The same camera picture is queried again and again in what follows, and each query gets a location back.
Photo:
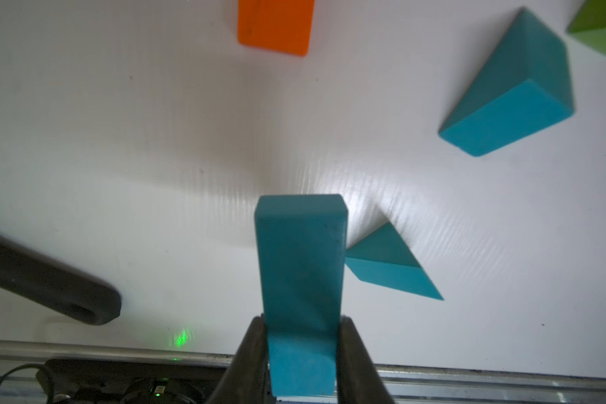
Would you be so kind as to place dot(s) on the long teal block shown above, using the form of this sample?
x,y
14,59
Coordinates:
x,y
301,242

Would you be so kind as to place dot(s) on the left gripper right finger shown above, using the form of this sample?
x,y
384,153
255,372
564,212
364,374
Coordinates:
x,y
357,378

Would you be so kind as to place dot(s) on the light green cube centre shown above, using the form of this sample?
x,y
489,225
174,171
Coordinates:
x,y
589,25

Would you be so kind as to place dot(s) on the dark green hand tool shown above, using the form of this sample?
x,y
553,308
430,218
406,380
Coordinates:
x,y
57,286

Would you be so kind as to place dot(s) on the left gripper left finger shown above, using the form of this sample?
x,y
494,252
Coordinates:
x,y
246,377

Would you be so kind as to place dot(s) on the orange long block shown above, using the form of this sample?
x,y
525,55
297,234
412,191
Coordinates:
x,y
276,25

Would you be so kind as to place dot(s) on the teal triangle block lower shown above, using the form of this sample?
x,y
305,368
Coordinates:
x,y
384,259

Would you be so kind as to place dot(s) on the small teal cube block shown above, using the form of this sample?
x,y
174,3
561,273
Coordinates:
x,y
524,87

